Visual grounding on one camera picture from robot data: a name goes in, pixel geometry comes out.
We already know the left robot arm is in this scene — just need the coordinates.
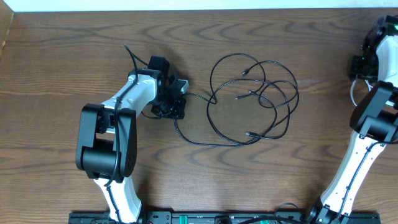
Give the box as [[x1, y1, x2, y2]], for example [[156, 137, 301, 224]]
[[76, 55, 189, 223]]

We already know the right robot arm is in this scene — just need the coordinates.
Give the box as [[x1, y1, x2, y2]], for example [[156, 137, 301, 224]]
[[303, 16, 397, 223]]

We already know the thin black usb cable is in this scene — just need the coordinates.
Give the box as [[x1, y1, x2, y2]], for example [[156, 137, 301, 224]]
[[234, 60, 300, 140]]

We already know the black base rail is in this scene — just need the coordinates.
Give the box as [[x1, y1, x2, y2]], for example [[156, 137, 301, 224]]
[[68, 210, 382, 224]]

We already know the white usb cable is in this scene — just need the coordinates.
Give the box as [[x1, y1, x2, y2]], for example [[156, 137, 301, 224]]
[[349, 78, 374, 107]]

